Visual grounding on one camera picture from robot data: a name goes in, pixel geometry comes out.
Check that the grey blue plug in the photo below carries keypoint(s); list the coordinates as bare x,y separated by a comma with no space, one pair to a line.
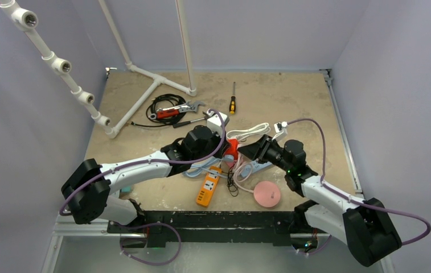
228,160

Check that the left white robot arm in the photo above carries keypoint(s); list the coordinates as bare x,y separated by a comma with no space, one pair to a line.
89,191

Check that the light blue power strip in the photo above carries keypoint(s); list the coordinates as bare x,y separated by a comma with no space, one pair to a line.
254,167

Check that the orange power strip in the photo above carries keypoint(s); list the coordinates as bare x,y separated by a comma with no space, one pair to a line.
208,187

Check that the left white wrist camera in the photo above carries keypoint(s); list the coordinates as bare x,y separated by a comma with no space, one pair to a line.
213,121

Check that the black handled hammer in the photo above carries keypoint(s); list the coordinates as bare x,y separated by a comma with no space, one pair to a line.
185,123

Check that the yellow black screwdriver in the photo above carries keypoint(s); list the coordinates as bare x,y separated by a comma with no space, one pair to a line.
232,105

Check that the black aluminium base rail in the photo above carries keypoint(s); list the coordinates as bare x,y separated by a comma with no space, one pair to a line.
158,227

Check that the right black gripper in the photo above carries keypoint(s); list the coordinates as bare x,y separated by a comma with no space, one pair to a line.
262,147

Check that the red cube socket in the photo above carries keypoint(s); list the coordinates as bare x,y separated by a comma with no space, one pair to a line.
232,148

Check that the red handled adjustable wrench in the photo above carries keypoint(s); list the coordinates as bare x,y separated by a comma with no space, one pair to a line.
175,110

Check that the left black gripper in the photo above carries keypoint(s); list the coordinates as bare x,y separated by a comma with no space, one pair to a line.
218,154

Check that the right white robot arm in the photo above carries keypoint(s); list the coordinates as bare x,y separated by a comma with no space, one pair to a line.
336,196

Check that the white PVC pipe frame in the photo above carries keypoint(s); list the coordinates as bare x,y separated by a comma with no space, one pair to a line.
75,69

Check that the pink round disc charger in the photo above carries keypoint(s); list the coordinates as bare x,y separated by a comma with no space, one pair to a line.
267,194

